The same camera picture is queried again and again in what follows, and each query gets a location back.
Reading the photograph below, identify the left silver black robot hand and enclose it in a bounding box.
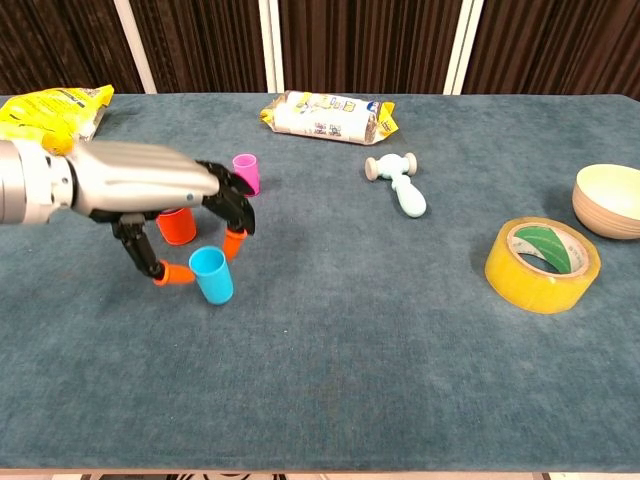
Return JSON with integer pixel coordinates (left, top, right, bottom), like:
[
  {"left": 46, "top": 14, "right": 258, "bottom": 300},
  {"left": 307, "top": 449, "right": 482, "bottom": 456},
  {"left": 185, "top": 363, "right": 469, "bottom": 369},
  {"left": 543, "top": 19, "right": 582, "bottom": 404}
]
[{"left": 64, "top": 140, "right": 256, "bottom": 287}]

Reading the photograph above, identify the pink plastic cup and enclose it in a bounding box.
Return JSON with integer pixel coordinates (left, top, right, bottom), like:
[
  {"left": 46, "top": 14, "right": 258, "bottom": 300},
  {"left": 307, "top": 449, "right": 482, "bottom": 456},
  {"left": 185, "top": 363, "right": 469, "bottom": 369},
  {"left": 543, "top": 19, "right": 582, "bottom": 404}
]
[{"left": 232, "top": 153, "right": 261, "bottom": 197}]

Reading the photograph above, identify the light blue plastic cup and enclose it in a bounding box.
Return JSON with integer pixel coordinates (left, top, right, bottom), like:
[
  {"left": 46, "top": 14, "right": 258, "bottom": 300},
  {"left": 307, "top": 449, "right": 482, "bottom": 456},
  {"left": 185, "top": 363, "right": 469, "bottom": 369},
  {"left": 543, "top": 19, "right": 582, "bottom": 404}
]
[{"left": 188, "top": 246, "right": 234, "bottom": 306}]

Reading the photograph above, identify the large orange plastic cup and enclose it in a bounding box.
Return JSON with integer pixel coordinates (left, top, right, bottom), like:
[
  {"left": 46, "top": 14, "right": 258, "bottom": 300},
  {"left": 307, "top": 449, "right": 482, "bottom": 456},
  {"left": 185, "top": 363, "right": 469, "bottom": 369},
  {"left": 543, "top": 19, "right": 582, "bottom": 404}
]
[{"left": 155, "top": 207, "right": 198, "bottom": 246}]

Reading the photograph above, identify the yellow snack bag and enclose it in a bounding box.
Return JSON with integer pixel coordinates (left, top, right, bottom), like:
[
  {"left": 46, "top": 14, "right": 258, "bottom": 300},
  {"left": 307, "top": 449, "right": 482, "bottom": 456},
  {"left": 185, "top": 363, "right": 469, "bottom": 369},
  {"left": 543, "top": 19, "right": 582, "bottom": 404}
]
[{"left": 0, "top": 84, "right": 115, "bottom": 154}]

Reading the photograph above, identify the white and yellow snack package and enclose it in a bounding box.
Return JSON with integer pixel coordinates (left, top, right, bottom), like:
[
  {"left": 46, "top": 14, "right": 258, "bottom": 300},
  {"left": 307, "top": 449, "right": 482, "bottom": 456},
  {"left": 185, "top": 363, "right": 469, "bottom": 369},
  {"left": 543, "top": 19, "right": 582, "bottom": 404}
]
[{"left": 259, "top": 89, "right": 400, "bottom": 147}]

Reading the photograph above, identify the light blue toy hammer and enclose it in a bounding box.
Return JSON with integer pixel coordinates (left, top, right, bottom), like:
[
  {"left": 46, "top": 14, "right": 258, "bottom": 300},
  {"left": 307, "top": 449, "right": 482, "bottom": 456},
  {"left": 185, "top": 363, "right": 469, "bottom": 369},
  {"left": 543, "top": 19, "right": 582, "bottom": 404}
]
[{"left": 364, "top": 152, "right": 428, "bottom": 219}]

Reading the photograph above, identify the teal table cloth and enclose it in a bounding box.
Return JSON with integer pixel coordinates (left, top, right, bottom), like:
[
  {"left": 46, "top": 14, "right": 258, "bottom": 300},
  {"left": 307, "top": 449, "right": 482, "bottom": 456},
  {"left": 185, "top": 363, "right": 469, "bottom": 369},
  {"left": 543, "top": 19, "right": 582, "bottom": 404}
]
[{"left": 0, "top": 92, "right": 640, "bottom": 474}]

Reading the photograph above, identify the yellow clear tape roll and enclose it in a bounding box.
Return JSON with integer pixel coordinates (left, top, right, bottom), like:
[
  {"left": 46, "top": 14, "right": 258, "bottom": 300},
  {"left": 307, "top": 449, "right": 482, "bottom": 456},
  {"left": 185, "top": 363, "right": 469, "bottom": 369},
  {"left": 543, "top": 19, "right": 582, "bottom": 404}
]
[{"left": 484, "top": 216, "right": 602, "bottom": 315}]

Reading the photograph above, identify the beige bowl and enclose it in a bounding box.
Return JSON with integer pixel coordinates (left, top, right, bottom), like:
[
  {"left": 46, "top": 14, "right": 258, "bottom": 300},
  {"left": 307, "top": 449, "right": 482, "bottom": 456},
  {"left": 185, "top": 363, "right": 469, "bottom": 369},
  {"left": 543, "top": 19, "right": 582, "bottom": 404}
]
[{"left": 572, "top": 163, "right": 640, "bottom": 240}]

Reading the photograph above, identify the white partition post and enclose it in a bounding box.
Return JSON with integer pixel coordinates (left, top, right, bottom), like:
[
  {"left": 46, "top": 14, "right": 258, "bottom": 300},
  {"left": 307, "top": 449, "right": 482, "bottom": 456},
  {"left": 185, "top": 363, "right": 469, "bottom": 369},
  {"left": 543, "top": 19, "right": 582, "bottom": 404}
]
[
  {"left": 443, "top": 0, "right": 485, "bottom": 96},
  {"left": 257, "top": 0, "right": 285, "bottom": 94},
  {"left": 113, "top": 0, "right": 157, "bottom": 95}
]

